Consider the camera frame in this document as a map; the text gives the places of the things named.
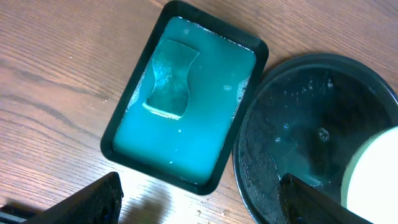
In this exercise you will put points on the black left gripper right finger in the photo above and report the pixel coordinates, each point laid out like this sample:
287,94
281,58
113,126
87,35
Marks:
301,203

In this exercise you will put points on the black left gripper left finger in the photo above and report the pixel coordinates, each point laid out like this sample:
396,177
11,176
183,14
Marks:
99,203

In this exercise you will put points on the mint green plate front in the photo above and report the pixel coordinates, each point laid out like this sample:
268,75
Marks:
369,184

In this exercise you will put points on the green yellow sponge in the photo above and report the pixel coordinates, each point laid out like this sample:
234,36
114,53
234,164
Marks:
171,62

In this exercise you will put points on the round black serving tray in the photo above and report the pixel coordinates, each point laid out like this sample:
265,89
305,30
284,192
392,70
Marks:
309,116

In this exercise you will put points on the black rectangular water tray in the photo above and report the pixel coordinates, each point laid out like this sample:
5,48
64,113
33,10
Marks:
190,152

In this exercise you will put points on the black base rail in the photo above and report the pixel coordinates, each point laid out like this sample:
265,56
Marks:
14,215

